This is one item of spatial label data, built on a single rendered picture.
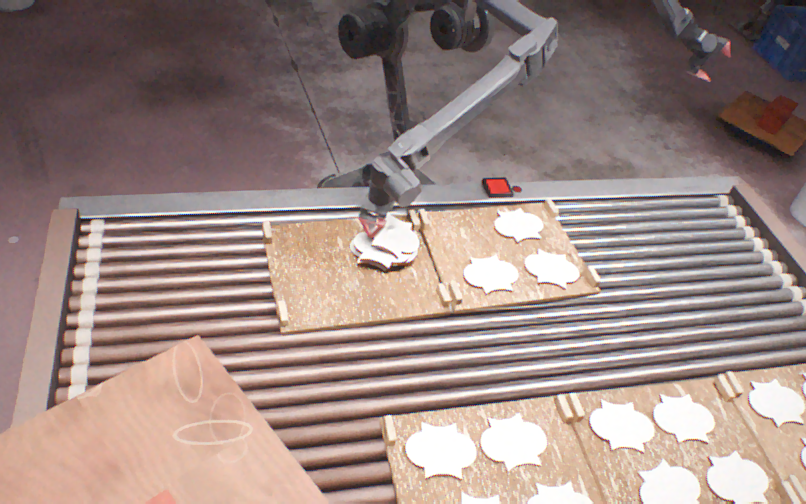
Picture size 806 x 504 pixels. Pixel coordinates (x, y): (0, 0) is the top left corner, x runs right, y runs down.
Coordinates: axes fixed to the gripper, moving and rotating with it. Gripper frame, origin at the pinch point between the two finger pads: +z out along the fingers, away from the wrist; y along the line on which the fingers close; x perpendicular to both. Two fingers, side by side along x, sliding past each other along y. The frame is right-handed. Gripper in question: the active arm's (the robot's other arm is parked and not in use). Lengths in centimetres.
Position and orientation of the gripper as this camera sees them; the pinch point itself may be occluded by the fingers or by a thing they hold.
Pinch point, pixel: (375, 224)
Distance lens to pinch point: 169.0
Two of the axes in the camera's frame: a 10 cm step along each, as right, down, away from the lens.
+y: 2.7, -6.7, 6.9
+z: -1.4, 6.8, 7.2
